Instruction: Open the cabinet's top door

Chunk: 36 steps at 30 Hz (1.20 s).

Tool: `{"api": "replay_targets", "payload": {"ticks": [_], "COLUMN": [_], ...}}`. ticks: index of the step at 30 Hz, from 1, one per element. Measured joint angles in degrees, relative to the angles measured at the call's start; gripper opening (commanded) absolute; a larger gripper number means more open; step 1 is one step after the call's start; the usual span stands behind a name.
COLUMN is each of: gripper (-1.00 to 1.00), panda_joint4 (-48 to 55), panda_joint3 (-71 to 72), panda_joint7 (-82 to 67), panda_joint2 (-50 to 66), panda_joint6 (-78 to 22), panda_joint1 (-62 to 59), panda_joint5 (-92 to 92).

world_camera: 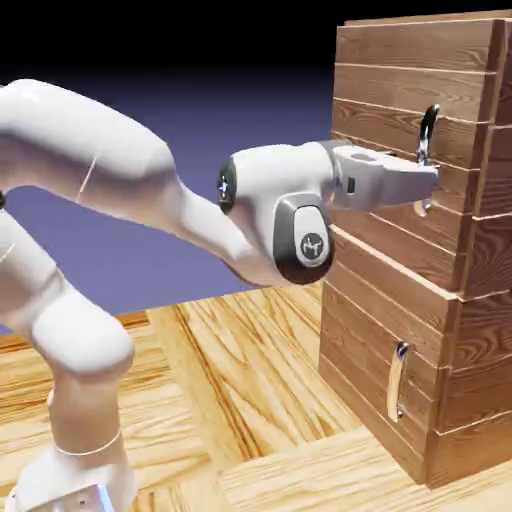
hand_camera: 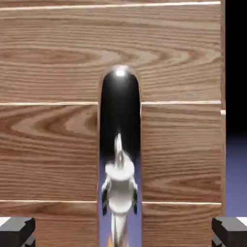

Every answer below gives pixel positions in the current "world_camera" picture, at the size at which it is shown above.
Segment wooden cabinet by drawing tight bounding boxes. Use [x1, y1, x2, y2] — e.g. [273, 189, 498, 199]
[318, 9, 512, 490]

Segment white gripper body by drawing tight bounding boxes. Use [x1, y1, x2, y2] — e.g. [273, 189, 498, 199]
[372, 154, 441, 212]

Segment wooden cabinet door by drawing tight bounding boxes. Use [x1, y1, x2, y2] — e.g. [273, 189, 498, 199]
[318, 223, 462, 488]
[330, 18, 498, 294]

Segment curved metal door handle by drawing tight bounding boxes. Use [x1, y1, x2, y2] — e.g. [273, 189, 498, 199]
[386, 340, 411, 424]
[414, 103, 442, 218]

